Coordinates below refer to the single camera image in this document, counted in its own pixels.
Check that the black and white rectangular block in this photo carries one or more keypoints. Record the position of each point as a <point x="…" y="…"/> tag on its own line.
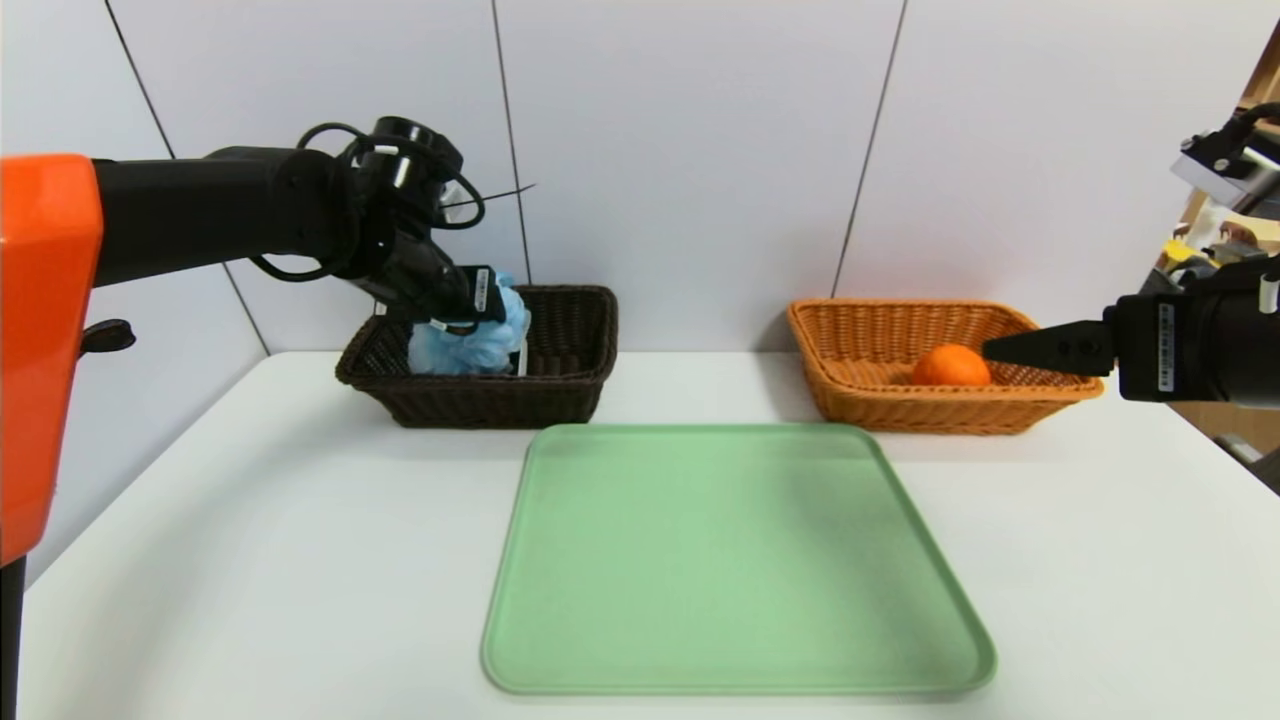
<point x="523" y="360"/>

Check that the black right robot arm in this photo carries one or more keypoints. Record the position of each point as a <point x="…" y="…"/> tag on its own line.
<point x="1250" y="340"/>

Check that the dark brown wicker basket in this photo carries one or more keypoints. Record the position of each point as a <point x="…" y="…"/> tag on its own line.
<point x="480" y="405"/>

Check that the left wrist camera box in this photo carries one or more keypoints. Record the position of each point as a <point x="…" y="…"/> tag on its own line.
<point x="455" y="193"/>

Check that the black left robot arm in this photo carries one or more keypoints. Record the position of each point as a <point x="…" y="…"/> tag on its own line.
<point x="200" y="215"/>

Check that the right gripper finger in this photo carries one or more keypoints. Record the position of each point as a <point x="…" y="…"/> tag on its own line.
<point x="1060" y="350"/>

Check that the orange wicker basket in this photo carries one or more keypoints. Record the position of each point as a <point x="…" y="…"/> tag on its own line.
<point x="930" y="412"/>

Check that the light green plastic tray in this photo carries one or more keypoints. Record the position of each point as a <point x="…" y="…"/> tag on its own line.
<point x="740" y="560"/>

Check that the blue mesh bath loofah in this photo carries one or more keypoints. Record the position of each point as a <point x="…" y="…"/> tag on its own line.
<point x="470" y="352"/>

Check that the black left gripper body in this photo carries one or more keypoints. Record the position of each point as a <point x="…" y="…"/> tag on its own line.
<point x="484" y="293"/>

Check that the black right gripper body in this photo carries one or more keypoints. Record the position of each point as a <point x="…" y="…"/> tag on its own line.
<point x="1150" y="350"/>

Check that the beige box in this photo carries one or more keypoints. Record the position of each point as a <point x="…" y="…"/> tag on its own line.
<point x="1250" y="225"/>

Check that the orange fruit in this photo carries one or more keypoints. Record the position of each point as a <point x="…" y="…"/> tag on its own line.
<point x="950" y="367"/>

